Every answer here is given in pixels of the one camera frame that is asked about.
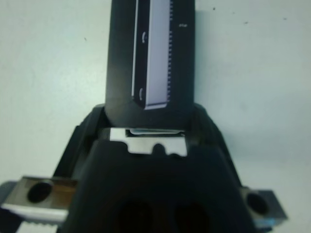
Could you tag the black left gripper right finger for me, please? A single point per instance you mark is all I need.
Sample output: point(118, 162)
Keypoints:
point(209, 136)

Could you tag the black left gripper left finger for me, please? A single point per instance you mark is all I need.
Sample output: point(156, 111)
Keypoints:
point(77, 150)

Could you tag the black printed box lid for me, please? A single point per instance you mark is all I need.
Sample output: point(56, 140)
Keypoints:
point(121, 60)

